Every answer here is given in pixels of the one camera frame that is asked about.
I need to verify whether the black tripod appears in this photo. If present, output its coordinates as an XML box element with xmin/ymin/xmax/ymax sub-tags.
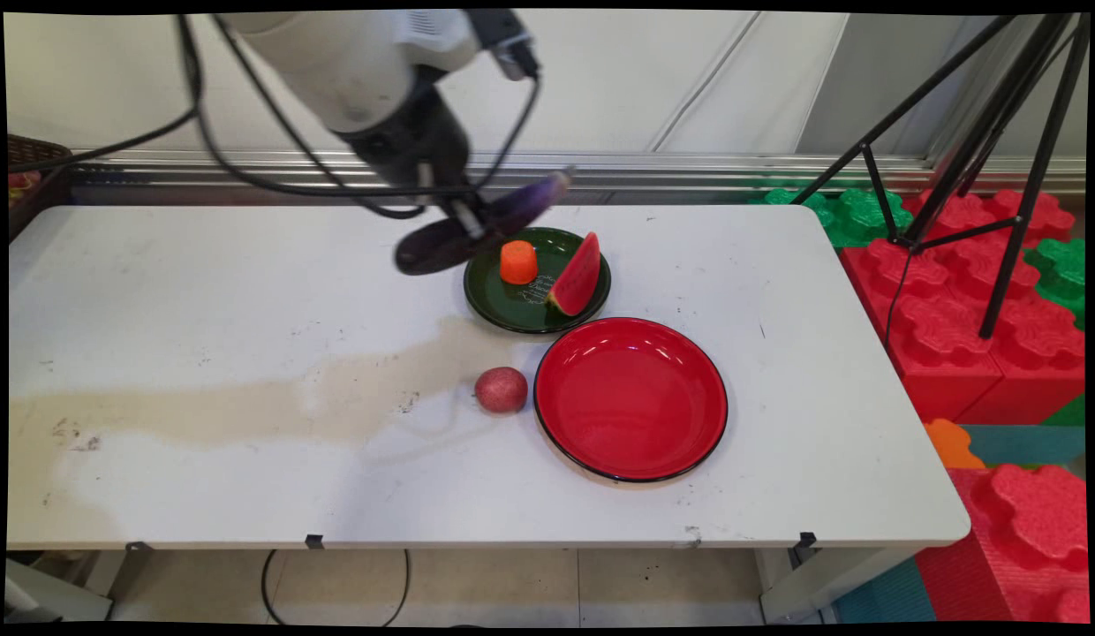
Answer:
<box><xmin>790</xmin><ymin>12</ymin><xmax>1092</xmax><ymax>342</ymax></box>

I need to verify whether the red round potato toy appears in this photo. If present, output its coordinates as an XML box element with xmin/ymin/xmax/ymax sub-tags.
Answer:
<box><xmin>473</xmin><ymin>366</ymin><xmax>530</xmax><ymax>415</ymax></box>

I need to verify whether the long black arm cable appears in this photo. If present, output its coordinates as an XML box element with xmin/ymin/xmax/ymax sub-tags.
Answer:
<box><xmin>7</xmin><ymin>14</ymin><xmax>204</xmax><ymax>174</ymax></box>

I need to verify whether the red plate black rim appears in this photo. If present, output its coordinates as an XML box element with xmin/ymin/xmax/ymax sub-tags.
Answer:
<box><xmin>533</xmin><ymin>316</ymin><xmax>729</xmax><ymax>484</ymax></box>

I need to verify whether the dark wicker basket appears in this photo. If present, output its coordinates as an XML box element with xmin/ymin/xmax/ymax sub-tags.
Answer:
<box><xmin>7</xmin><ymin>132</ymin><xmax>75</xmax><ymax>241</ymax></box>

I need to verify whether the straight black gripper cable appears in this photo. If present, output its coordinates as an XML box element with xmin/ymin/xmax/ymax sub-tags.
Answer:
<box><xmin>212</xmin><ymin>14</ymin><xmax>430</xmax><ymax>222</ymax></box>

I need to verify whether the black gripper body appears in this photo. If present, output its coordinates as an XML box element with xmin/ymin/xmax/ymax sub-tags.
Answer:
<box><xmin>334</xmin><ymin>81</ymin><xmax>474</xmax><ymax>211</ymax></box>

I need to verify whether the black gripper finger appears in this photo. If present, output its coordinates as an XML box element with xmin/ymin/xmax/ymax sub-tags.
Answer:
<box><xmin>442</xmin><ymin>190</ymin><xmax>488</xmax><ymax>245</ymax></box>
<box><xmin>473</xmin><ymin>193</ymin><xmax>511</xmax><ymax>241</ymax></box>

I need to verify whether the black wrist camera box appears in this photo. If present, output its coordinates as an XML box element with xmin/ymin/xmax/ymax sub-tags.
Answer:
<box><xmin>464</xmin><ymin>9</ymin><xmax>542</xmax><ymax>82</ymax></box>

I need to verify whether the orange foam block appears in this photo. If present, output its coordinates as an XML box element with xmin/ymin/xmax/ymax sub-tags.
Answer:
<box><xmin>922</xmin><ymin>417</ymin><xmax>987</xmax><ymax>471</ymax></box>

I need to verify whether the purple toy eggplant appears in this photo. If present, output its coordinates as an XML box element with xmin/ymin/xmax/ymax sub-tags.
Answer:
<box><xmin>394</xmin><ymin>168</ymin><xmax>573</xmax><ymax>277</ymax></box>

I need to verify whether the white table leg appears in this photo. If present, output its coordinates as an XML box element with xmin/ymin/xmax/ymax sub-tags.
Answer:
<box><xmin>758</xmin><ymin>543</ymin><xmax>924</xmax><ymax>625</ymax></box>

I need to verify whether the red watermelon slice toy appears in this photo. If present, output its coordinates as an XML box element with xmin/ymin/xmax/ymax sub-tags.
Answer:
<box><xmin>546</xmin><ymin>231</ymin><xmax>602</xmax><ymax>318</ymax></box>

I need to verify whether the large red foam block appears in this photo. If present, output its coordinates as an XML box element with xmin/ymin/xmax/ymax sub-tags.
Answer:
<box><xmin>841</xmin><ymin>188</ymin><xmax>1087</xmax><ymax>427</ymax></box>

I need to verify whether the teal foam mat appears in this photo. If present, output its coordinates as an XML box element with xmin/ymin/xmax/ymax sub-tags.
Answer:
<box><xmin>958</xmin><ymin>422</ymin><xmax>1087</xmax><ymax>469</ymax></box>

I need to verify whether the dark green plate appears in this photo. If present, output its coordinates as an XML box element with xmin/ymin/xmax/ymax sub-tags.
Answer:
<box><xmin>463</xmin><ymin>226</ymin><xmax>613</xmax><ymax>336</ymax></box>

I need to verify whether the orange carrot piece toy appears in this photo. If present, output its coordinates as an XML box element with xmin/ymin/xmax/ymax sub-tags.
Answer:
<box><xmin>499</xmin><ymin>239</ymin><xmax>540</xmax><ymax>286</ymax></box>

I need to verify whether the black floor cable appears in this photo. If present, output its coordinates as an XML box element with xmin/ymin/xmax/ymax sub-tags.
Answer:
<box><xmin>261</xmin><ymin>549</ymin><xmax>412</xmax><ymax>627</ymax></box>

